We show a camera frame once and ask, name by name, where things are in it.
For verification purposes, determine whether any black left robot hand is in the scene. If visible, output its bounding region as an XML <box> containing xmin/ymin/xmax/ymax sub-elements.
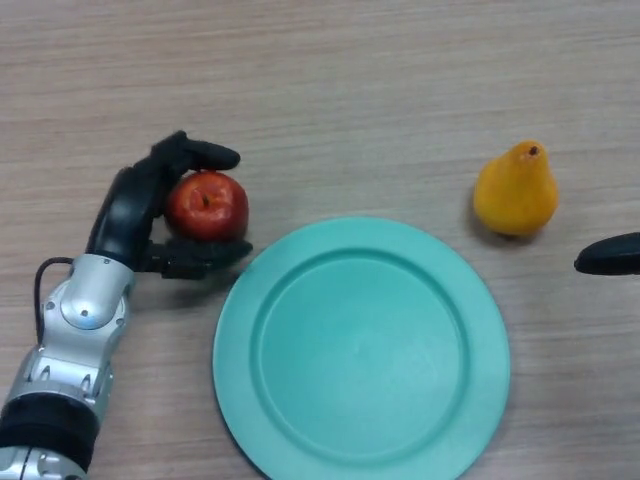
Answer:
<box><xmin>85</xmin><ymin>130</ymin><xmax>254</xmax><ymax>280</ymax></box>

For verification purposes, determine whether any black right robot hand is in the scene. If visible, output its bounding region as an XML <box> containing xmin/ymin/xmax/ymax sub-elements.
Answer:
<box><xmin>573</xmin><ymin>232</ymin><xmax>640</xmax><ymax>276</ymax></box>

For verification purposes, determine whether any red apple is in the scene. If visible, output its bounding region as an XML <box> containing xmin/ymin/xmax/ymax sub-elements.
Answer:
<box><xmin>165</xmin><ymin>170</ymin><xmax>250</xmax><ymax>242</ymax></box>

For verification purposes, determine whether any green round plate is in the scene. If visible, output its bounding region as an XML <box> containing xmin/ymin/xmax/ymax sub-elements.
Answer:
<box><xmin>212</xmin><ymin>216</ymin><xmax>512</xmax><ymax>480</ymax></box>

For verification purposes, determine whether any yellow pear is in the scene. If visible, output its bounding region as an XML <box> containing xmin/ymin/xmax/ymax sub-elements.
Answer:
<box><xmin>473</xmin><ymin>140</ymin><xmax>559</xmax><ymax>237</ymax></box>

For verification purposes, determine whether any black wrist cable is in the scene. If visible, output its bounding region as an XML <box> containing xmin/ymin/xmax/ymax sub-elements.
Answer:
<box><xmin>33</xmin><ymin>256</ymin><xmax>76</xmax><ymax>346</ymax></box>

